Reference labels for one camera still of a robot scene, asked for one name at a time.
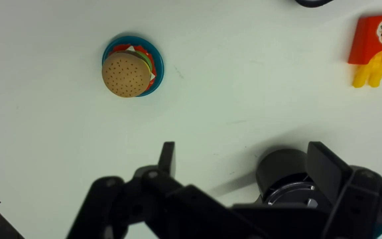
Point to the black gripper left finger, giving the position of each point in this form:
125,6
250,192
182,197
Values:
125,208

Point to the black toy pot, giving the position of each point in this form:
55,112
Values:
281,167

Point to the toy hamburger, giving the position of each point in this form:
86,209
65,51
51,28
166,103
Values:
125,75

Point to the red toy fries box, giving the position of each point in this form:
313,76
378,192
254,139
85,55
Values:
374,40

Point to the teal plate under hamburger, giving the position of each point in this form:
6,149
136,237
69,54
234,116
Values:
158,62

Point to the empty teal toy plate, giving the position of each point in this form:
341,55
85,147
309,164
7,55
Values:
380,233

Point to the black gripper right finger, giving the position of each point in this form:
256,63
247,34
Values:
358,204

